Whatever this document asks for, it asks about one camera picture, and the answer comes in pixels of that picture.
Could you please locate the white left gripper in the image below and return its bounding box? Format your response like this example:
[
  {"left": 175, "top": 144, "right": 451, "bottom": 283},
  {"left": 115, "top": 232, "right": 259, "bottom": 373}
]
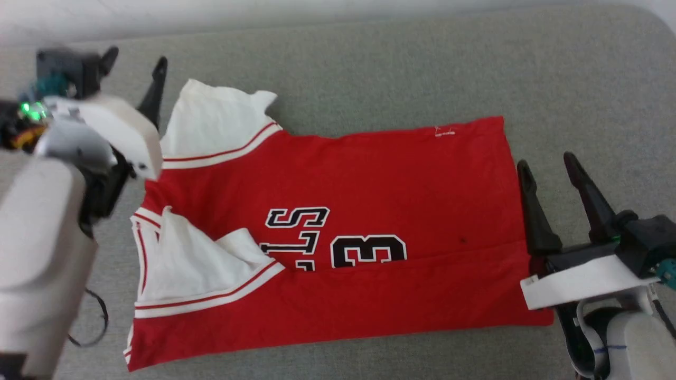
[{"left": 44, "top": 46, "right": 168, "bottom": 179}]

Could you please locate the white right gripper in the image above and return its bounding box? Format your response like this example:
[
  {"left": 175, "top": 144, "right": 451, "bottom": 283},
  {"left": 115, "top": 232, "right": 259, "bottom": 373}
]
[{"left": 517, "top": 151, "right": 662, "bottom": 311}]

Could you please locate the red white basketball jersey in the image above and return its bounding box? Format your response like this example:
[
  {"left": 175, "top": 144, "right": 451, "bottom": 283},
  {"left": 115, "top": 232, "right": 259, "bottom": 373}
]
[{"left": 123, "top": 79, "right": 555, "bottom": 372}]

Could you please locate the grey fabric sofa cushion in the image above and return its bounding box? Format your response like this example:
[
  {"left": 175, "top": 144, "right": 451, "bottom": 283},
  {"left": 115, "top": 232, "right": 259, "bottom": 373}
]
[{"left": 0, "top": 3, "right": 676, "bottom": 380}]

